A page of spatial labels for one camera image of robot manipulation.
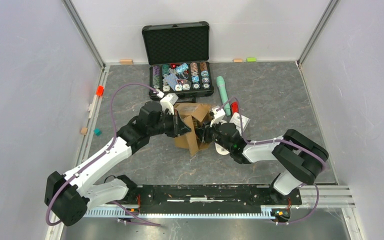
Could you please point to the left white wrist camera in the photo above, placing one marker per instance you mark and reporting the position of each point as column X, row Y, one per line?
column 167, row 101

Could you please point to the red black utility knife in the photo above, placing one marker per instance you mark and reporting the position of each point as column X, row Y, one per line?
column 234, row 107

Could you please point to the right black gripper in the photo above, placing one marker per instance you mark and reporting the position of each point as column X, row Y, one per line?
column 206, row 130

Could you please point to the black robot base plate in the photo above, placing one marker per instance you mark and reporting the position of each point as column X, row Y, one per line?
column 204, row 198

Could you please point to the teal small block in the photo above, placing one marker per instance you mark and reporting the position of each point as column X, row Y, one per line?
column 97, row 132

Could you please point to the wooden block left edge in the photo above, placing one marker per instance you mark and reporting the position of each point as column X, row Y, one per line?
column 84, row 131

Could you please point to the green block back wall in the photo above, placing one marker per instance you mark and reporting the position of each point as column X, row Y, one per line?
column 251, row 59

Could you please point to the wooden block back wall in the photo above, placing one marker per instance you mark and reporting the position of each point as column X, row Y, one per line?
column 126, row 61

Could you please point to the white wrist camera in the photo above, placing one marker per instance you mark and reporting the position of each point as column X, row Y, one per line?
column 167, row 101
column 216, row 113

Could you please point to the brown cardboard express box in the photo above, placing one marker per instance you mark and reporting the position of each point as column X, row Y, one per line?
column 194, row 115

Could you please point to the wooden block back right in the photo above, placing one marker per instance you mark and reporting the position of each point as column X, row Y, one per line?
column 237, row 60

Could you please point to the mint green marker pen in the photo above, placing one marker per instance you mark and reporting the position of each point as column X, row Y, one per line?
column 221, row 85

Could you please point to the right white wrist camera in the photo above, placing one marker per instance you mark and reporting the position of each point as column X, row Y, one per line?
column 216, row 113

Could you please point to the black poker chip case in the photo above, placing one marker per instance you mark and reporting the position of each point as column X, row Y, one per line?
column 178, row 57

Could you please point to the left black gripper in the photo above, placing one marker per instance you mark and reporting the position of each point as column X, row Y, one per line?
column 179, row 128

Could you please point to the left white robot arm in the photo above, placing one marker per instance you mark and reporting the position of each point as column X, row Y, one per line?
column 70, row 195

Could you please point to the orange block on rail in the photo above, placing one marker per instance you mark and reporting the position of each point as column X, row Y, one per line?
column 100, row 90

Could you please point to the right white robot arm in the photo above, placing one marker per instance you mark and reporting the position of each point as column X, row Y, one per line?
column 302, row 158

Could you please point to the white slotted cable duct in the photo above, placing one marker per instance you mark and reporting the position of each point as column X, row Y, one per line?
column 114, row 211

